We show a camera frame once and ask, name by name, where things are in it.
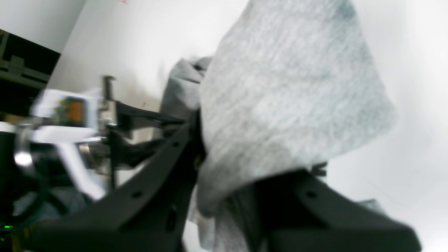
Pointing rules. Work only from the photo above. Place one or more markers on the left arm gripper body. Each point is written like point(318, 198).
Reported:
point(66, 142)

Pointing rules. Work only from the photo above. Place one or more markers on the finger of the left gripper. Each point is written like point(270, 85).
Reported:
point(132, 118)
point(124, 153)

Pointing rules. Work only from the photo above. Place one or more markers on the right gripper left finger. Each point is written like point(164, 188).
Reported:
point(146, 214)

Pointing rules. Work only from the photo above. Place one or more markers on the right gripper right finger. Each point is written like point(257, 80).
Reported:
point(295, 212)

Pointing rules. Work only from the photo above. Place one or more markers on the grey t-shirt with black lettering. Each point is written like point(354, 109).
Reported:
point(291, 86)

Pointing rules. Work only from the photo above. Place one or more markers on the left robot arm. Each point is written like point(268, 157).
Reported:
point(23, 199)

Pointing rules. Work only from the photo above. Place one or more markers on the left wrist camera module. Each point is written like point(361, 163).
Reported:
point(64, 108)

